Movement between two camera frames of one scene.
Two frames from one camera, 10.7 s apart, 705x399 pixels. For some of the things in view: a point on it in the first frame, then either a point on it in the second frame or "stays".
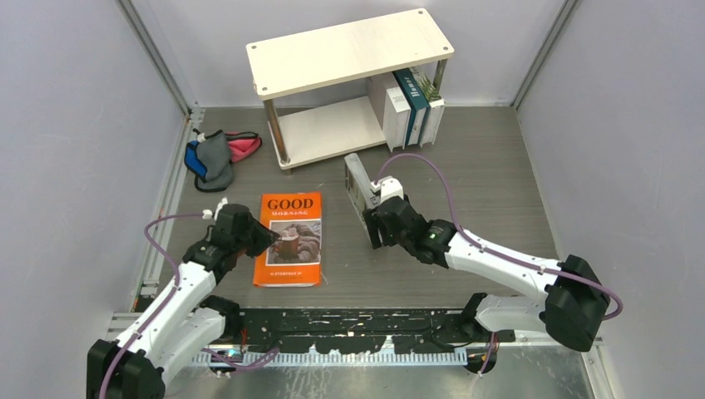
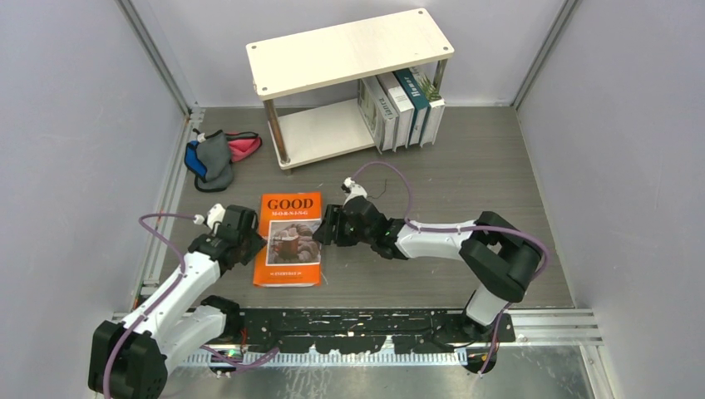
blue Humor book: [417, 102] stays
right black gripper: [374, 220] to [333, 216]
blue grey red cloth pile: [208, 160] stays
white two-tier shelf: [288, 65] stays
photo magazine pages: [358, 189] to [377, 113]
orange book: [295, 258] stays
